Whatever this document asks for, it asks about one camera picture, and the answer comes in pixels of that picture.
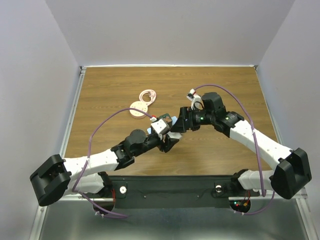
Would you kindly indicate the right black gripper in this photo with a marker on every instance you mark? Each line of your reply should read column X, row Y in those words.
column 181, row 125

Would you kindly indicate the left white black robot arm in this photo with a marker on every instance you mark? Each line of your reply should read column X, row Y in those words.
column 58, row 177

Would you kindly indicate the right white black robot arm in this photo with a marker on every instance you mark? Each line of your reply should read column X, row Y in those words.
column 290, row 169

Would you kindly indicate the dark green cube socket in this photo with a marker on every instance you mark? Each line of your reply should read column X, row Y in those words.
column 166, row 118

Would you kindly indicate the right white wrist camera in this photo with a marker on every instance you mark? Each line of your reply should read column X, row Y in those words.
column 196, row 100

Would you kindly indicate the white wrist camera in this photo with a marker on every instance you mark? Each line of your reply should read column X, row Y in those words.
column 160, row 127
column 196, row 100

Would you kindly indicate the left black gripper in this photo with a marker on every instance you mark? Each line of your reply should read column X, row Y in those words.
column 169, row 142

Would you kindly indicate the pink round power strip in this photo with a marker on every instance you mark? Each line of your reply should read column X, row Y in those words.
column 139, row 110

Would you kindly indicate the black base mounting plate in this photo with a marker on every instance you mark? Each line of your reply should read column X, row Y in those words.
column 168, row 192

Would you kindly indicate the blue power strip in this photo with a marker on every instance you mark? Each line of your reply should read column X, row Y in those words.
column 174, row 119

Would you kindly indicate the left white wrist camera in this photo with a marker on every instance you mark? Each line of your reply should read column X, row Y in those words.
column 160, row 127

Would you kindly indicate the white cube adapter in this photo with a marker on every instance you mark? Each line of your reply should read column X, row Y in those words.
column 175, row 135

